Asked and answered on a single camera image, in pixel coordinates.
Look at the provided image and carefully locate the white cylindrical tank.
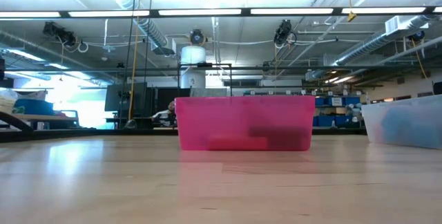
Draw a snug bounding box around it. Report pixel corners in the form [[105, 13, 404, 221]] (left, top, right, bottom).
[[180, 45, 207, 89]]

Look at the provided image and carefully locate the person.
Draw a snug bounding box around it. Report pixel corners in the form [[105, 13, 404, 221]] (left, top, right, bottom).
[[151, 100, 177, 127]]

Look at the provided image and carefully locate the black cabinet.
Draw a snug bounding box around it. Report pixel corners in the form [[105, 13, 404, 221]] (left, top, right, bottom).
[[104, 82, 191, 129]]

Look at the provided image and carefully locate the red translucent plastic bin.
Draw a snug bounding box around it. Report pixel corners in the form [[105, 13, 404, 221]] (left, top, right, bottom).
[[174, 95, 316, 152]]

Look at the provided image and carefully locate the shelf with blue bins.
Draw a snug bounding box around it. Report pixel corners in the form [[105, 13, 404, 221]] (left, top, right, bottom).
[[313, 90, 363, 128]]

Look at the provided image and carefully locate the blue covered object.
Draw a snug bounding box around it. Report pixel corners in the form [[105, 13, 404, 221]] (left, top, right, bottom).
[[14, 98, 55, 116]]

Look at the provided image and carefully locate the grey workbench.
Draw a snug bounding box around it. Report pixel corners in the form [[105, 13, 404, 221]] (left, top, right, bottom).
[[0, 111, 79, 130]]

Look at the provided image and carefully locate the white bag pile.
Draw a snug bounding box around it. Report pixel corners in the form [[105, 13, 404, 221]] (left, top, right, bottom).
[[0, 88, 48, 114]]

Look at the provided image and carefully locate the clear frosted plastic bin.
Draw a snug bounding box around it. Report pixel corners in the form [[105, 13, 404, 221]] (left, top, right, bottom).
[[361, 93, 442, 149]]

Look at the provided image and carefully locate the large blue block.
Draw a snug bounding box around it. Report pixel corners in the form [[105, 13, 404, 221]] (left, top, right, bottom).
[[379, 107, 442, 148]]

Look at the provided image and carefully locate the silver spiral air duct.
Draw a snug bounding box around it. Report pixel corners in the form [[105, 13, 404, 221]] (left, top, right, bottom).
[[135, 18, 176, 56]]

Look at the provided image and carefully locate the yellow hanging cord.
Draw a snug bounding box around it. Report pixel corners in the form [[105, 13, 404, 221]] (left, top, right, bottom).
[[127, 0, 143, 121]]

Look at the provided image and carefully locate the large silver air duct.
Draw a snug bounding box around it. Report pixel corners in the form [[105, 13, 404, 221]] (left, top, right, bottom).
[[305, 15, 442, 82]]

